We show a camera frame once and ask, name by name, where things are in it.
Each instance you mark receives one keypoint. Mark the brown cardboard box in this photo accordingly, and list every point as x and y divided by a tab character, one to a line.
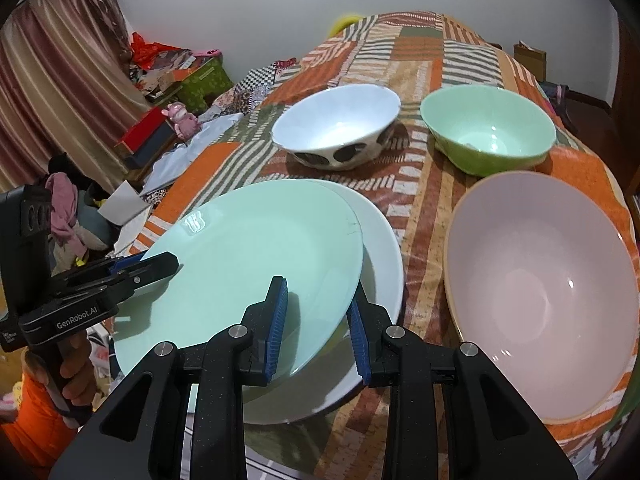
532	59

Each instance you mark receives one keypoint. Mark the striped brown curtain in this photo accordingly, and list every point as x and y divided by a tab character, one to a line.
65	90

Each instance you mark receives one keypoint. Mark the pink rabbit figurine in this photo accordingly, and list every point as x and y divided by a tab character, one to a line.
185	124

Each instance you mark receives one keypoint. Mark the mint green plate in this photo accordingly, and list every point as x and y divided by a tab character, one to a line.
229	250

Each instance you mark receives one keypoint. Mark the open white notebook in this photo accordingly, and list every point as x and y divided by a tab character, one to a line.
125	209

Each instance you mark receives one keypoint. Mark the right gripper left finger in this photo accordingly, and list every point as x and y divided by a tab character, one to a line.
138	431

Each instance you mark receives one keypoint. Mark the red gift box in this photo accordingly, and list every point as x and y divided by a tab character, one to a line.
137	135

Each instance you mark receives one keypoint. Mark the dark blue box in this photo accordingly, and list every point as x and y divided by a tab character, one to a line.
152	147

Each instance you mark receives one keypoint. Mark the pink cloth on plush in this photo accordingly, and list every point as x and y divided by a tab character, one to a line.
63	218

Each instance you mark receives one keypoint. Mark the white bowl black spots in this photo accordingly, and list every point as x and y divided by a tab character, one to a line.
340	128

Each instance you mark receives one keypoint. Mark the pink bowl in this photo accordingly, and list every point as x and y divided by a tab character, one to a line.
538	276

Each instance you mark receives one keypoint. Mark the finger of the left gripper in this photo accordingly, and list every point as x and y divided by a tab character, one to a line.
119	278

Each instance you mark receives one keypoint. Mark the red plastic bag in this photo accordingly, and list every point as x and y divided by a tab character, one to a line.
145	53

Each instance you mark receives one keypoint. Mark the green bowl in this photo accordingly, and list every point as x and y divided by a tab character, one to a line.
484	130

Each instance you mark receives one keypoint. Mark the green storage box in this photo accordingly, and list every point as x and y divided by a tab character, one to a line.
200	89

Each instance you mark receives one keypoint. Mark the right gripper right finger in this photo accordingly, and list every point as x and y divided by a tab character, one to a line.
491	431

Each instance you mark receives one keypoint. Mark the white plate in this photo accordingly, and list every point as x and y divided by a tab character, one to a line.
345	363

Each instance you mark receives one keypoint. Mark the person left hand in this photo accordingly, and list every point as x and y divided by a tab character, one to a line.
76	367

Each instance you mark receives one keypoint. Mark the white cloth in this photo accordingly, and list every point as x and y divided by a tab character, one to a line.
175	162

